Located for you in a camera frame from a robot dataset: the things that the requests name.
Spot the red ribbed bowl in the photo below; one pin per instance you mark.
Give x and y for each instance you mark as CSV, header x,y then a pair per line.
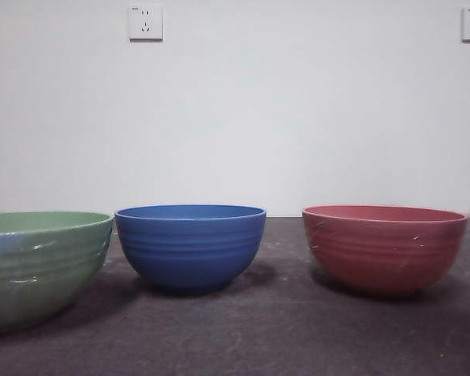
x,y
384,254

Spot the green ribbed bowl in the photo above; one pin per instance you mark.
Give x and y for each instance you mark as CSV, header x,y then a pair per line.
x,y
43,270

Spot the blue ribbed bowl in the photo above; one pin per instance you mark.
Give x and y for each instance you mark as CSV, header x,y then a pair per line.
x,y
192,250

